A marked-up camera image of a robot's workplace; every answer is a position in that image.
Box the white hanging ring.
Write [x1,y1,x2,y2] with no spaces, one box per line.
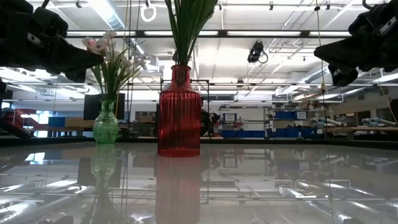
[139,2,158,23]

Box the black frame bar with lights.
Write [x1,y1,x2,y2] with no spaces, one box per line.
[65,29,354,39]

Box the large red flower bunch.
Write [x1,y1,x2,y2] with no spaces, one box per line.
[169,0,200,68]

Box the blue bin with white label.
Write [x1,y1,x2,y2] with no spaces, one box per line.
[275,111,308,121]

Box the red metal staircase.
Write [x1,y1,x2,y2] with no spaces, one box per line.
[0,108,37,139]

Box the red ribbed glass vase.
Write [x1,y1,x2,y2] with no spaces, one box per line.
[157,64,202,157]

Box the green glass vase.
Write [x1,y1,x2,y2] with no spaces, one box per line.
[92,99,121,144]

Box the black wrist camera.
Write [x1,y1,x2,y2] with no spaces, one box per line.
[348,0,398,35]
[32,6,68,39]

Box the long wooden table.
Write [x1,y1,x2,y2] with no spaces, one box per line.
[326,126,398,132]

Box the black ceiling-mounted camera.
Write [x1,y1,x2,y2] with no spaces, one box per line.
[247,40,269,65]

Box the row of blue bins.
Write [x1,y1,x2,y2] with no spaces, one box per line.
[221,129,315,139]

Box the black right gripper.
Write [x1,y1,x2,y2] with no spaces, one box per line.
[313,30,398,87]

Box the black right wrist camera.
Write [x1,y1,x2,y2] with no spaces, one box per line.
[348,0,398,35]

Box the pale blue tube device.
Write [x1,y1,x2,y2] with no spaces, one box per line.
[312,116,343,128]
[361,117,397,127]

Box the black monitor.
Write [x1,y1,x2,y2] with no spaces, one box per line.
[83,93,126,121]

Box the yellow hanging cord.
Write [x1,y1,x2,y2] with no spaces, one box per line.
[313,0,329,128]

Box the small cardboard box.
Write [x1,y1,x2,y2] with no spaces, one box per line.
[136,111,155,124]

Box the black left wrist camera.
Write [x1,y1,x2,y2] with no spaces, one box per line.
[32,6,68,39]

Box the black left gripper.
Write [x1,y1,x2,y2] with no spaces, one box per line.
[0,0,104,83]

